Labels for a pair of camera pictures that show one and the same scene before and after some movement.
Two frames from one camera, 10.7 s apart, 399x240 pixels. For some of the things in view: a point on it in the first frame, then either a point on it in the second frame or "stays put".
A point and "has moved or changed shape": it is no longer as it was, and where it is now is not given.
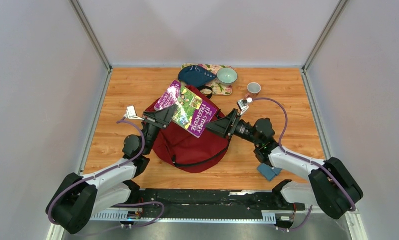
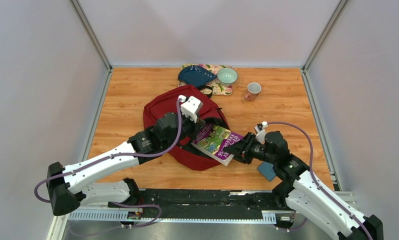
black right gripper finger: (222, 126) -> (240, 150)
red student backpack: (187, 152) has moved or changed shape
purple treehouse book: (192, 113) -> (211, 140)
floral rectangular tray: (218, 88) stays put
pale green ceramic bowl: (227, 76) stays put
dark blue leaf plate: (195, 76) stays put
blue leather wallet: (268, 172) stays put
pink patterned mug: (253, 89) stays put
